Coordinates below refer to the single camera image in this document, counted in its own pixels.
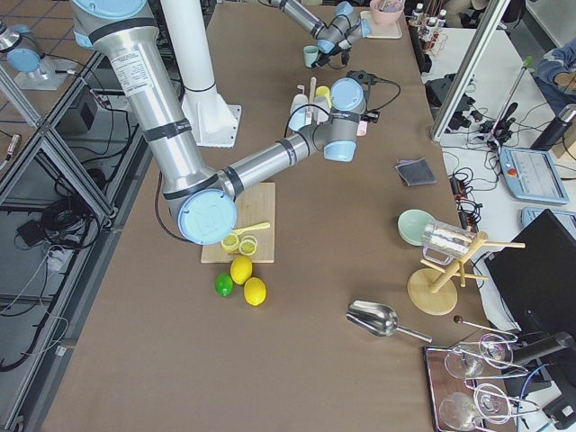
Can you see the pink bowl with ice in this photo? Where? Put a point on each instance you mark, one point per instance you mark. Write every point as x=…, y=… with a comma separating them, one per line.
x=386, y=10

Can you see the lemon slice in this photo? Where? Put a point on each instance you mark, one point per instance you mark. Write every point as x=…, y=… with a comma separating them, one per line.
x=230, y=243
x=248, y=245

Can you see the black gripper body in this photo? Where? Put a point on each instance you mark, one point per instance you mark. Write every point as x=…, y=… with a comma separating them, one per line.
x=327, y=58
x=363, y=79

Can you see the grey folded cloth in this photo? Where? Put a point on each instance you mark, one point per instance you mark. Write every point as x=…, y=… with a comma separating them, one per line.
x=415, y=172

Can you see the wine glass rack tray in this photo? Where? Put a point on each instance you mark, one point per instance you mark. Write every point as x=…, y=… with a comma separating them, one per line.
x=465, y=384

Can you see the blue teach pendant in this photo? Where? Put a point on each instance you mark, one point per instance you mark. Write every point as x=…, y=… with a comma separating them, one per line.
x=530, y=176
x=529, y=214

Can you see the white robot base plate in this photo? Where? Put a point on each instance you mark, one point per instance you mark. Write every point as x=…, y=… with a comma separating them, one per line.
x=214, y=122

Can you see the lemon slice right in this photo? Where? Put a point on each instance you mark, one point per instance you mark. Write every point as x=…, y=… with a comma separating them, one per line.
x=248, y=245

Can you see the wooden mug tree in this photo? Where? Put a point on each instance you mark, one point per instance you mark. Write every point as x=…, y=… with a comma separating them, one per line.
x=432, y=290

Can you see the yellow lemon upper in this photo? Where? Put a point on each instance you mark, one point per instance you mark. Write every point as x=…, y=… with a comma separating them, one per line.
x=241, y=269

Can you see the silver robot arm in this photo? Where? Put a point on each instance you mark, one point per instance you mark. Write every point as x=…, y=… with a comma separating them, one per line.
x=202, y=199
x=334, y=38

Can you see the yellow lemon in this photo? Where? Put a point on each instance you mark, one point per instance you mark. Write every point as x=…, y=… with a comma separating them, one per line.
x=241, y=269
x=255, y=291

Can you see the white wire cup rack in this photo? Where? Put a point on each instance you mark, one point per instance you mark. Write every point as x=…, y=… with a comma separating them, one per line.
x=317, y=108

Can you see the green ceramic bowl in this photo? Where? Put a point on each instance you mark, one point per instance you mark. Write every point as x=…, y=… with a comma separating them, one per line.
x=411, y=225

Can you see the yellow lemon lower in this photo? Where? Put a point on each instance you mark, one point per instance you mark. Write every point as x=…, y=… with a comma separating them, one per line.
x=255, y=291

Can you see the aluminium frame post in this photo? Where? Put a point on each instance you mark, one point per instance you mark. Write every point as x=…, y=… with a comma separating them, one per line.
x=471, y=59

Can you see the black monitor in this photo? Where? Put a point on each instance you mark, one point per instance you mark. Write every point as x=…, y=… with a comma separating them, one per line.
x=537, y=282

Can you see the clear glass pitcher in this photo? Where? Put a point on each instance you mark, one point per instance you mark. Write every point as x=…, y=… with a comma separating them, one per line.
x=443, y=242

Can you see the metal scoop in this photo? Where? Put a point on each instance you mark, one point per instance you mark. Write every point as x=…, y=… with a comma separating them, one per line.
x=379, y=319

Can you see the light blue plastic cup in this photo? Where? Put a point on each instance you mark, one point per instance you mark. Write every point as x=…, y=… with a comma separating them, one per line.
x=298, y=107

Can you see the green lime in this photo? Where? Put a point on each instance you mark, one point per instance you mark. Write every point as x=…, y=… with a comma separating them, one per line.
x=224, y=285

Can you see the pink plastic cup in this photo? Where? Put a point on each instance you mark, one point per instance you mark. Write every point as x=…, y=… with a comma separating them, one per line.
x=362, y=128

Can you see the yellow plastic cup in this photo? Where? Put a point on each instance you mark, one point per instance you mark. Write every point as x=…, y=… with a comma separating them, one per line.
x=323, y=91

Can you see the yellow plastic knife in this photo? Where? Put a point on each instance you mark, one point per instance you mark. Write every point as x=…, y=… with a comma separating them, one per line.
x=259, y=226

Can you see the green plastic cup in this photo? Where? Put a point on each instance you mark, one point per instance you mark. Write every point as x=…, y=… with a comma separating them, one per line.
x=310, y=55

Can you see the cream plastic tray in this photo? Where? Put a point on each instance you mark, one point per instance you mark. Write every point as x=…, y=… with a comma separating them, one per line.
x=383, y=25

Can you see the bamboo cutting board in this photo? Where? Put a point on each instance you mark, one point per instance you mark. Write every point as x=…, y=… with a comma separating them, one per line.
x=256, y=205

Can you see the lemon slice left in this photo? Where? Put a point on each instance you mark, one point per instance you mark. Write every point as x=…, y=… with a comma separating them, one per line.
x=230, y=243

